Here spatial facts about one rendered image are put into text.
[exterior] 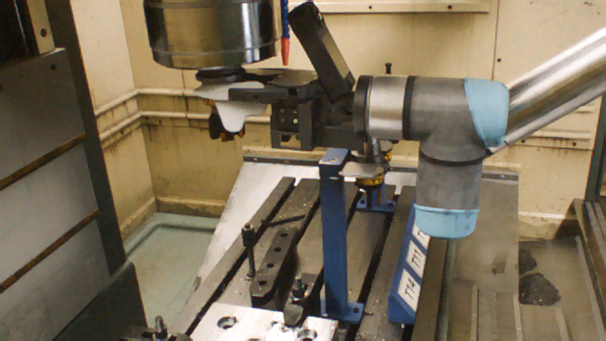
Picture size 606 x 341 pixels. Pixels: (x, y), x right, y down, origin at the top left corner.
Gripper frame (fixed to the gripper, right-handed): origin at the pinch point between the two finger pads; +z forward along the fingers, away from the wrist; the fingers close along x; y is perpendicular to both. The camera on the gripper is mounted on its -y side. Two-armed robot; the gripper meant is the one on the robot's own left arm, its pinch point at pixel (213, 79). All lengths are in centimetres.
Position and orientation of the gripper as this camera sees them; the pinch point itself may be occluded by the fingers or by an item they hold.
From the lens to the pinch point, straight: 72.6
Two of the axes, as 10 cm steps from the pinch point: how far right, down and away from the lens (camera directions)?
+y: 0.3, 9.1, 4.2
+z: -9.6, -0.9, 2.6
